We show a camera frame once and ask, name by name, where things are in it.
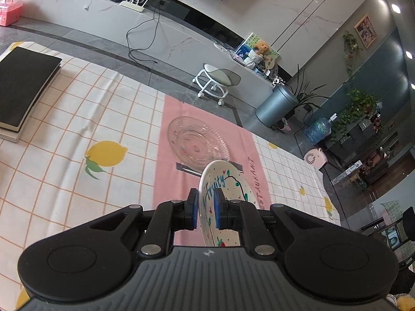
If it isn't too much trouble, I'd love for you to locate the white fruity painted plate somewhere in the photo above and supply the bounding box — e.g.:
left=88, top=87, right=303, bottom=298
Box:
left=198, top=160, right=257, bottom=247

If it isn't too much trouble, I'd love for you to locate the clear glass plate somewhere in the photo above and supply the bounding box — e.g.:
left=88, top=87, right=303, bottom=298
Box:
left=167, top=116, right=230, bottom=172

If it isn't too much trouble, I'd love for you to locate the pink round fan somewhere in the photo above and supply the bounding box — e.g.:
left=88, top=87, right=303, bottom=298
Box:
left=304, top=148, right=328, bottom=170

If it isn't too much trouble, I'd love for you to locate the grey metal trash can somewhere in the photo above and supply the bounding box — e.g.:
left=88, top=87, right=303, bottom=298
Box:
left=255, top=85, right=298, bottom=128

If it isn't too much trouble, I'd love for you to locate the blue water jug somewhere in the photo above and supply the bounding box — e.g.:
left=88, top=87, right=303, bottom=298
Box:
left=304, top=113, right=338, bottom=145

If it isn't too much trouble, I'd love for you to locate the white rolling stool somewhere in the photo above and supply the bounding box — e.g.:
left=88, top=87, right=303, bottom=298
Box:
left=192, top=64, right=241, bottom=106

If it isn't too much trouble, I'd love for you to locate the potted floor plant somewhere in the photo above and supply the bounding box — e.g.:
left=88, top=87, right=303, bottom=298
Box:
left=285, top=65, right=330, bottom=119

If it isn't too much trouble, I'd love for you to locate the hanging vine plant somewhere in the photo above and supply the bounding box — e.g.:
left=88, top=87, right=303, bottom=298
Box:
left=331, top=30, right=378, bottom=143

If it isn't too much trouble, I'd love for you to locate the teddy bear toy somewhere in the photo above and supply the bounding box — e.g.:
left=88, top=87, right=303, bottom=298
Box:
left=253, top=40, right=270, bottom=57

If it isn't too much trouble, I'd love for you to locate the black book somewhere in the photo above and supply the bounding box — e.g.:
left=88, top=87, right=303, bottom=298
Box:
left=1, top=46, right=62, bottom=143

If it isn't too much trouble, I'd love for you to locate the pink storage box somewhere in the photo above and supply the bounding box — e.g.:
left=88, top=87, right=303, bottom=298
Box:
left=0, top=0, right=23, bottom=27

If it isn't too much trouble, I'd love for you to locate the black power cable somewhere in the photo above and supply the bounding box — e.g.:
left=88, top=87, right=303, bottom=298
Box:
left=125, top=0, right=163, bottom=72

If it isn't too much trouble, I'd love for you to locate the framed wall picture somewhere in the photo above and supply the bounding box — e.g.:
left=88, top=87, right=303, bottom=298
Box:
left=354, top=14, right=377, bottom=49

